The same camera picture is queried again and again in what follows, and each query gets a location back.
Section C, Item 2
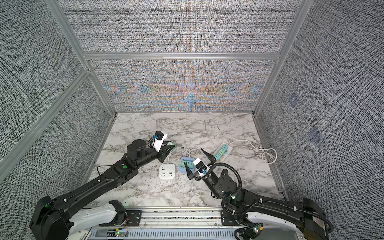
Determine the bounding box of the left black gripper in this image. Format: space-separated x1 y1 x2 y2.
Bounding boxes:
135 141 175 170

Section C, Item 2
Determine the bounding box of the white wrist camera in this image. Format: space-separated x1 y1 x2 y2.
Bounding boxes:
152 131 168 153
193 158 210 180

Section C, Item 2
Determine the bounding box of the blue square power strip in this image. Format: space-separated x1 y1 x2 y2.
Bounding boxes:
179 156 196 174

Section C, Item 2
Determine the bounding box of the white square power strip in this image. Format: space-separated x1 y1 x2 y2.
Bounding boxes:
158 164 176 181

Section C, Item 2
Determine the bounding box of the long white power strip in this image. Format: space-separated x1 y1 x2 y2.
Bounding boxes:
213 142 233 162

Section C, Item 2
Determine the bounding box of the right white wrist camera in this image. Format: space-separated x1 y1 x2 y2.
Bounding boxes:
193 158 210 180

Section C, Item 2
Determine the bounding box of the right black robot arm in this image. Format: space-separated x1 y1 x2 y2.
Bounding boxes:
185 151 335 240

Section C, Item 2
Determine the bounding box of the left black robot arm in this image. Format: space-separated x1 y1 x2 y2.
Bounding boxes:
29 140 174 240

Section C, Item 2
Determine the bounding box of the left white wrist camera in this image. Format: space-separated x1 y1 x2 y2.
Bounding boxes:
152 131 168 153

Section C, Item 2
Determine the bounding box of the blue strip white cable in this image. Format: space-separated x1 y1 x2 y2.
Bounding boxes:
183 137 194 157

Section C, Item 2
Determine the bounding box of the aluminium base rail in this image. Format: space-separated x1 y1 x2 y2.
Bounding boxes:
53 206 307 240

